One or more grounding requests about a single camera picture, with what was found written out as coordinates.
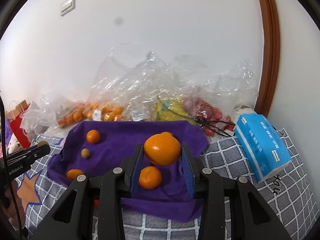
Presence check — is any wooden door frame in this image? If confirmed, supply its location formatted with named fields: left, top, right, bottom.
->
left=254, top=0, right=281, bottom=118

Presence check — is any medium orange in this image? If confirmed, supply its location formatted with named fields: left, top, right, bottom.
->
left=138, top=166, right=162, bottom=190

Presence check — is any purple towel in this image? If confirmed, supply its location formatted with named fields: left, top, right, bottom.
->
left=47, top=120, right=209, bottom=222

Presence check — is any clear bag of red fruit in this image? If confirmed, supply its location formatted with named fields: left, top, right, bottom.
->
left=185, top=59, right=259, bottom=137

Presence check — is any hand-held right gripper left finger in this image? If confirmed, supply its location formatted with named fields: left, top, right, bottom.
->
left=29, top=144, right=144, bottom=240

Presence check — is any oblong orange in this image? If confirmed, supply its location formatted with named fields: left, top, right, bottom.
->
left=66, top=169, right=85, bottom=180

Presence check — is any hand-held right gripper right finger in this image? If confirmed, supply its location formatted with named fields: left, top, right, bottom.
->
left=181, top=144, right=293, bottom=240

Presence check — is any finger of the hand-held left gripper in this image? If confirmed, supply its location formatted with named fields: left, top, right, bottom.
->
left=5, top=144, right=51, bottom=167

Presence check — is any white plastic bag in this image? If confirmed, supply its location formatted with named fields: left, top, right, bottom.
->
left=20, top=102, right=48, bottom=141

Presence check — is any person's left hand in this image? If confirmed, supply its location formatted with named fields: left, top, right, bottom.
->
left=4, top=180, right=27, bottom=230

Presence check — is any hazy plastic bag of oranges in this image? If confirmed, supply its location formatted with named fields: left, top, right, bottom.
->
left=40, top=92, right=87, bottom=128

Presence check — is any clear labelled bag of oranges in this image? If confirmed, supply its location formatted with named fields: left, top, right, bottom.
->
left=84, top=55, right=130, bottom=122

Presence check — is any white carton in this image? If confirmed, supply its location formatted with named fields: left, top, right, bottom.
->
left=234, top=105, right=256, bottom=125

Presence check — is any grey checkered blanket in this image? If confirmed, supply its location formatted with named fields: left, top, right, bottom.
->
left=15, top=127, right=304, bottom=240

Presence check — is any clear bag of bananas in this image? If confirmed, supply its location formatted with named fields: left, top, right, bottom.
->
left=125, top=51, right=200, bottom=125

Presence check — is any white wall switch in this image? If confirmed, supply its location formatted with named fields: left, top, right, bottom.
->
left=60, top=0, right=76, bottom=17

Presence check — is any blue tissue pack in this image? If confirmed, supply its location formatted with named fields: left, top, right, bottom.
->
left=234, top=114, right=292, bottom=183

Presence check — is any red paper bag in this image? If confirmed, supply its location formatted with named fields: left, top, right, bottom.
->
left=5, top=100, right=32, bottom=149

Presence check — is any large orange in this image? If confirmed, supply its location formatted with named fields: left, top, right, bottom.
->
left=143, top=134, right=182, bottom=166

